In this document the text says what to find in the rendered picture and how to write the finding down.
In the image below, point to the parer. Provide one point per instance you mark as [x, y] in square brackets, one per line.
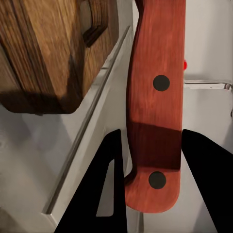
[154, 106]

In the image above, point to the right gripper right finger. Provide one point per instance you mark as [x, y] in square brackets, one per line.
[212, 169]

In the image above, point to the cutting board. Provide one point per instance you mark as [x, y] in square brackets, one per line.
[55, 64]

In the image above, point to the drop in sink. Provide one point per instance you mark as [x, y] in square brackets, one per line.
[109, 114]

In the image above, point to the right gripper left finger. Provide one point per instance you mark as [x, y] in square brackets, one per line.
[80, 215]

